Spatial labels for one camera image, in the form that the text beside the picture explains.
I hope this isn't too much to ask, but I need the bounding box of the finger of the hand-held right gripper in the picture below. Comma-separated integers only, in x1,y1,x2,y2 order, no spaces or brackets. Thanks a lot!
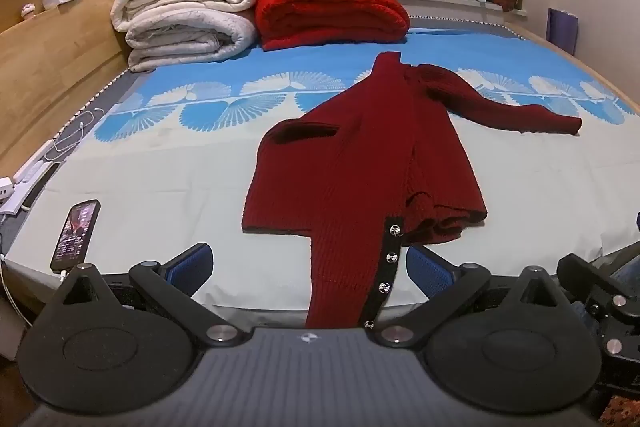
556,243,640,323

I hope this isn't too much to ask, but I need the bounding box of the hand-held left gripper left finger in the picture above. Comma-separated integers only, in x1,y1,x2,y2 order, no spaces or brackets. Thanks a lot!
61,243,251,348

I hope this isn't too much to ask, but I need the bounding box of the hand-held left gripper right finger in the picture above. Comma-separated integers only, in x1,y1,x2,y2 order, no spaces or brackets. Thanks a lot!
377,246,571,348

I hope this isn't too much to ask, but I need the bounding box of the dark red knit cardigan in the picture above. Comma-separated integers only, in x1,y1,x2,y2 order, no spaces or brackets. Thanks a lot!
241,52,583,330

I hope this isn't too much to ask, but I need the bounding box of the blue patterned bed sheet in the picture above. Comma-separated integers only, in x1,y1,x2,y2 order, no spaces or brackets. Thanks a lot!
0,27,640,323

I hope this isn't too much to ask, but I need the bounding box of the black smartphone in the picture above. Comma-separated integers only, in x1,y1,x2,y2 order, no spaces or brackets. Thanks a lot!
50,199,102,273

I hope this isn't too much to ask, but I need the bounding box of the white power strip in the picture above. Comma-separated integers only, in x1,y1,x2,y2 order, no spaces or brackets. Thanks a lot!
0,176,37,216
12,151,55,186

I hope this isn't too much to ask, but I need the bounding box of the purple box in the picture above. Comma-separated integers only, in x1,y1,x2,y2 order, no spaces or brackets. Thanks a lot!
547,8,580,56

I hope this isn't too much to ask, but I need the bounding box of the wooden headboard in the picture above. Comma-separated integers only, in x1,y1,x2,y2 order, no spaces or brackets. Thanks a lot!
0,0,143,178

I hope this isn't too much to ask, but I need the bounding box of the red folded blanket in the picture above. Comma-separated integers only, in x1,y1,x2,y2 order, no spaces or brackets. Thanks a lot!
255,0,411,52

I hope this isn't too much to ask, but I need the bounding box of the white phone charging cable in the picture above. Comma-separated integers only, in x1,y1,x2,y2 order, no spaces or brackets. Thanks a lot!
0,252,68,323

